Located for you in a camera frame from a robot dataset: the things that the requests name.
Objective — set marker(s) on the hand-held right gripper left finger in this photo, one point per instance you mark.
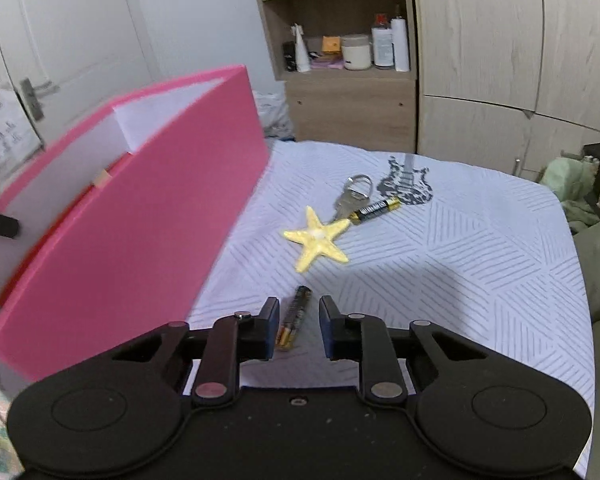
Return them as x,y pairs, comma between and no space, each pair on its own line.
272,325

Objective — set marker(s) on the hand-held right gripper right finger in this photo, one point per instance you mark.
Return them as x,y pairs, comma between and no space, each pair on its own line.
328,331

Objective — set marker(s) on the black gold battery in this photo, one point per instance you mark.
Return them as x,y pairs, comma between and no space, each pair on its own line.
295,315
377,210

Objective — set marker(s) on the pink cardboard box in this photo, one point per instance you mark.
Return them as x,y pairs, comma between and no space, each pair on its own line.
155,210

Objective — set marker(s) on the white paper sign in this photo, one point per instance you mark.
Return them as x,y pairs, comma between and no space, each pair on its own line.
5,135

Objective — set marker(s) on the yellow starfish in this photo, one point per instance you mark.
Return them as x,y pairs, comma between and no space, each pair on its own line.
317,240

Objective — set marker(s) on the white patterned bedspread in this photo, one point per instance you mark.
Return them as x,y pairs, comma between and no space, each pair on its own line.
455,270

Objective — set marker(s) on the white plastic bag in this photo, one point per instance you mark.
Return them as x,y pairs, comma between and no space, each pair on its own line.
275,115

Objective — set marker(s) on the white door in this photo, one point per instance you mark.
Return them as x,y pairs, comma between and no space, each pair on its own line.
70,25

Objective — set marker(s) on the wooden shelf cabinet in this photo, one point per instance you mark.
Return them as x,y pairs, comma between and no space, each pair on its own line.
350,110

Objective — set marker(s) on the small black bottle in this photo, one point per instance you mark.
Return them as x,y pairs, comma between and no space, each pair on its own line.
289,57

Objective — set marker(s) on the flat pink box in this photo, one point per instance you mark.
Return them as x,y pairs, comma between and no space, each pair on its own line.
327,61

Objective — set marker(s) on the white nozzle bottle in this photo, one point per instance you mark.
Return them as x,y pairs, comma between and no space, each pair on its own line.
301,52

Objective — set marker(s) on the white cream jar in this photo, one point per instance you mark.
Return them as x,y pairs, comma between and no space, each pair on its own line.
356,54

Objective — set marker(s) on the pale green plush toy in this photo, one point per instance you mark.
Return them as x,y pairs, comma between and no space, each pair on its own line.
567,185

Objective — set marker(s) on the small orange box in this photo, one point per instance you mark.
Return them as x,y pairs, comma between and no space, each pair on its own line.
331,45

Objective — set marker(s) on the white bottle red cap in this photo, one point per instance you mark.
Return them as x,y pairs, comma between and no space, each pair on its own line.
382,45

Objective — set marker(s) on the tall white cylinder bottle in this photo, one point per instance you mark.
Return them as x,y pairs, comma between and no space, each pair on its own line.
401,42

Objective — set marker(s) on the light wooden wardrobe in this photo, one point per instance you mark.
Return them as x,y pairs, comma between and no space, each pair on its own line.
480,35

